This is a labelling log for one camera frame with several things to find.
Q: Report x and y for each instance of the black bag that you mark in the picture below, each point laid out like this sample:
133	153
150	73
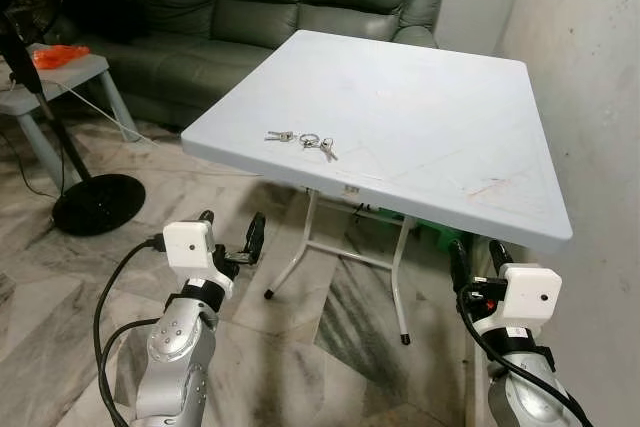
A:
95	7

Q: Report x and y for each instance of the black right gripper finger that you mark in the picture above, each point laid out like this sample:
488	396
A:
500	255
458	265

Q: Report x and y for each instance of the silver keys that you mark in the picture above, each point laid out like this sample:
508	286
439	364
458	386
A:
328	146

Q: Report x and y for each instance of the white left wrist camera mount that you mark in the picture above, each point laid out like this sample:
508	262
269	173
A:
188	245

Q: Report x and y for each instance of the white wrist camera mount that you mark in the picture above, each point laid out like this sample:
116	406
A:
188	245
530	292

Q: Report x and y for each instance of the orange plastic bag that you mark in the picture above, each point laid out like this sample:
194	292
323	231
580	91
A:
60	55

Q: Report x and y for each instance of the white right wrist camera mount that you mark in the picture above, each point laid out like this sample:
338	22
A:
530	292

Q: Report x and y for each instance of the small grey side table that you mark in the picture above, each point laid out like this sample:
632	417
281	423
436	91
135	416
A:
20	102

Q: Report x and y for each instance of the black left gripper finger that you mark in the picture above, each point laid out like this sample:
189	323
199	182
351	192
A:
256	237
207	217

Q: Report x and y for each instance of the black standing fan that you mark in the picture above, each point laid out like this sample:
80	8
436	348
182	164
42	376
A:
100	205

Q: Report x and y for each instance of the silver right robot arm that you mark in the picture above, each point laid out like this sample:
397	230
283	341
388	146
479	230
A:
530	402

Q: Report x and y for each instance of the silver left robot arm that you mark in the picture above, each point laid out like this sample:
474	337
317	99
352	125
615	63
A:
175	357

